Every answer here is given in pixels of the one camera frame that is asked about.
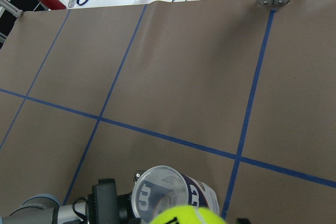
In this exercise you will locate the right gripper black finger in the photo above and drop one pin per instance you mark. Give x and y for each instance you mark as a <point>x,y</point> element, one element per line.
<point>242,221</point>

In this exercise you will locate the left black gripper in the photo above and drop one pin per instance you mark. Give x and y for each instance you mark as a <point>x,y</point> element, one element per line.
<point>105,206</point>

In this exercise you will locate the yellow tennis ball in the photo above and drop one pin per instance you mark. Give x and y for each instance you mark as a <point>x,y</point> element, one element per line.
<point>188,214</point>

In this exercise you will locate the clear tennis ball can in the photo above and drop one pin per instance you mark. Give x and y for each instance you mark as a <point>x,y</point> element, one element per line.
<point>162,187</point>

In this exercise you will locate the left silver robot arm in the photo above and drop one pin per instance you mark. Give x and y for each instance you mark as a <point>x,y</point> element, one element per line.
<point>45,208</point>

